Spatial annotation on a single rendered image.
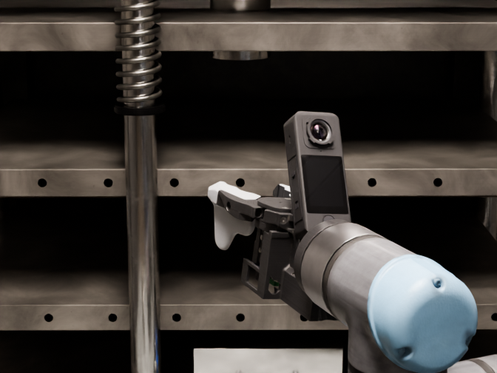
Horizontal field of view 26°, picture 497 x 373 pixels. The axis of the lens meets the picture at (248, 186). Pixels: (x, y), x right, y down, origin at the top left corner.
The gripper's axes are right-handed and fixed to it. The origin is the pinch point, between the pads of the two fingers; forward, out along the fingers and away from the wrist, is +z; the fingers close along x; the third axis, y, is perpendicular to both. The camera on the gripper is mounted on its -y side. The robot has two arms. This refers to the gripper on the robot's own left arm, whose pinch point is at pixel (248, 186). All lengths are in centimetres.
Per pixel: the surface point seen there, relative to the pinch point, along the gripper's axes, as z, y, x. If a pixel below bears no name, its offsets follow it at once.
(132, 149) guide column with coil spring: 76, 10, 12
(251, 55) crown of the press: 97, -6, 41
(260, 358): 71, 46, 39
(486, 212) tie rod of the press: 108, 26, 110
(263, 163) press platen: 75, 11, 37
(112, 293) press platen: 88, 40, 15
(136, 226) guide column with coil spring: 76, 24, 14
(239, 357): 72, 47, 35
